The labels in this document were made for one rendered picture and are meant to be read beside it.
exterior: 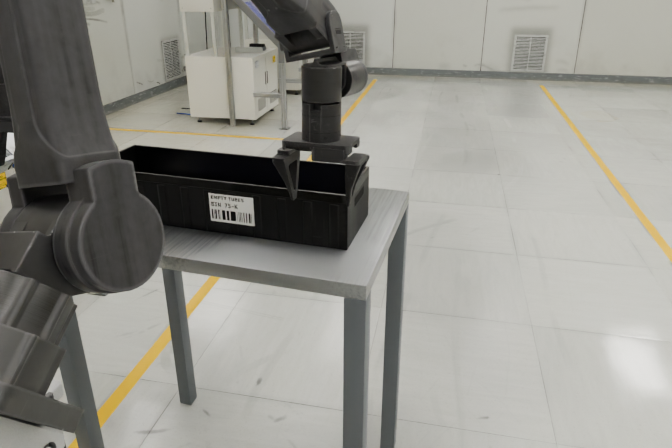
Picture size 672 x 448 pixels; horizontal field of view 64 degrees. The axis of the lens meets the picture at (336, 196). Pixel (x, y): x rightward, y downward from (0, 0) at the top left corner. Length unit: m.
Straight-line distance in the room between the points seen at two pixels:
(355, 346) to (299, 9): 0.58
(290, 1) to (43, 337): 0.47
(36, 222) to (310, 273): 0.58
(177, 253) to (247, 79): 4.04
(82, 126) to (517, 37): 7.48
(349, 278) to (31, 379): 0.62
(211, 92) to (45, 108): 4.77
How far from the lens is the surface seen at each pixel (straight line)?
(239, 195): 1.06
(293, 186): 0.84
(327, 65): 0.75
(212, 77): 5.16
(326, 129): 0.77
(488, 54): 7.79
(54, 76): 0.44
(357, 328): 0.97
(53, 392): 0.65
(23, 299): 0.41
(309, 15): 0.72
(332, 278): 0.94
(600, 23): 7.94
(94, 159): 0.44
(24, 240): 0.43
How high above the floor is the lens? 1.28
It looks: 22 degrees down
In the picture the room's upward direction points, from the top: straight up
